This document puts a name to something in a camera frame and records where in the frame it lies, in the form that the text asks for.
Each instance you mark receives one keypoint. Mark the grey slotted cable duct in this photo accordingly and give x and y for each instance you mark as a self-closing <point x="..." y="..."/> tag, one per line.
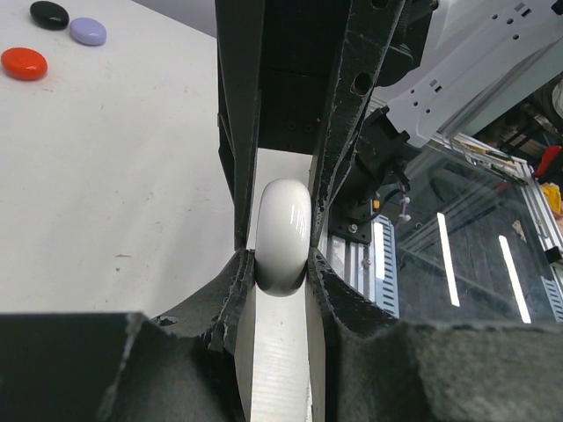
<point x="386" y="282"/>

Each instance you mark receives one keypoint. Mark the lilac charging case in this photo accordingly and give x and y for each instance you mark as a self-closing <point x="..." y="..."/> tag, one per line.
<point x="88" y="31"/>

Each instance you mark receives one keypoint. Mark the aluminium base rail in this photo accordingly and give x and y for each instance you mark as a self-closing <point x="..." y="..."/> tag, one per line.
<point x="349" y="260"/>

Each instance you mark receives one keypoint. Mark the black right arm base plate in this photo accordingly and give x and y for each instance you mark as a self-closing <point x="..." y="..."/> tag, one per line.
<point x="350" y="219"/>

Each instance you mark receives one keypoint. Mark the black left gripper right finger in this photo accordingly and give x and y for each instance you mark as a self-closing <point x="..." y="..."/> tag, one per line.
<point x="366" y="365"/>

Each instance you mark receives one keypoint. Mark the orange charging case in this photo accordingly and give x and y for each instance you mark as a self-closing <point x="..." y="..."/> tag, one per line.
<point x="24" y="63"/>

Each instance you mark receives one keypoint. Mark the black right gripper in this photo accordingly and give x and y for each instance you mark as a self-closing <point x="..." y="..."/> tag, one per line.
<point x="298" y="51"/>

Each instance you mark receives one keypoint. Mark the white charging case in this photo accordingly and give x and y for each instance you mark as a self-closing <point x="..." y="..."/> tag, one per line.
<point x="283" y="237"/>

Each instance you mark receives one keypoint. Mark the black charging case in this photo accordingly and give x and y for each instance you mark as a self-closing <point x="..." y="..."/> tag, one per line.
<point x="49" y="15"/>

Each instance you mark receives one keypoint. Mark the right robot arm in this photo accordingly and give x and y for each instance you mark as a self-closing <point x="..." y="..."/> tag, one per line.
<point x="445" y="59"/>

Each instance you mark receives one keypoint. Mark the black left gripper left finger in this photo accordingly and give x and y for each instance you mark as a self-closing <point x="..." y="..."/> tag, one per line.
<point x="128" y="367"/>

